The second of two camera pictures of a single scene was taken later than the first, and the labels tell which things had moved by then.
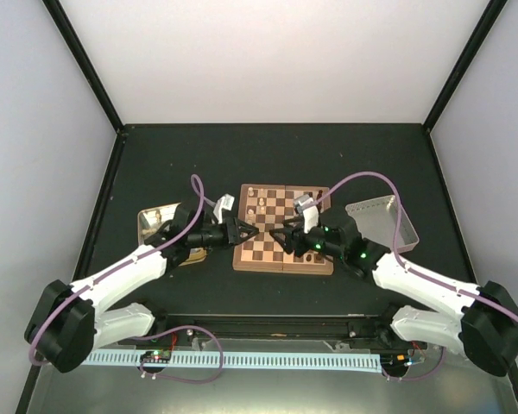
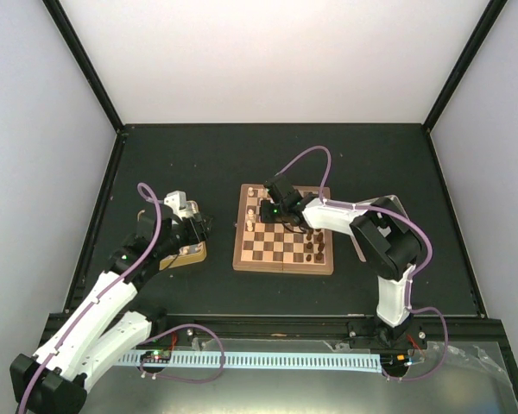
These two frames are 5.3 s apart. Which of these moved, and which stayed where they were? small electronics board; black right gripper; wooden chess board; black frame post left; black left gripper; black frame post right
Moved: black left gripper; black right gripper
Stayed: black frame post left; black frame post right; small electronics board; wooden chess board
